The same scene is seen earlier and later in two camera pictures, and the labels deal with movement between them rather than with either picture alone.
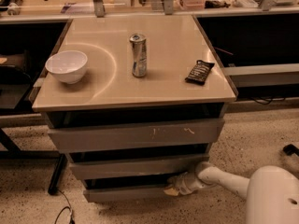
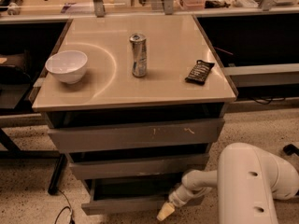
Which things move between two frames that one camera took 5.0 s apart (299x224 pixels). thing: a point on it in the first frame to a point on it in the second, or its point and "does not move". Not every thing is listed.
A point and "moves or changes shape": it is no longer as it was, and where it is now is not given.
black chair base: [289, 149] does not move
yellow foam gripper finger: [171, 191] to [165, 210]
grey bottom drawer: [126, 189] moves or changes shape
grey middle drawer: [140, 167] does not move
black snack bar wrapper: [200, 72] does not move
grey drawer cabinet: [133, 102] does not move
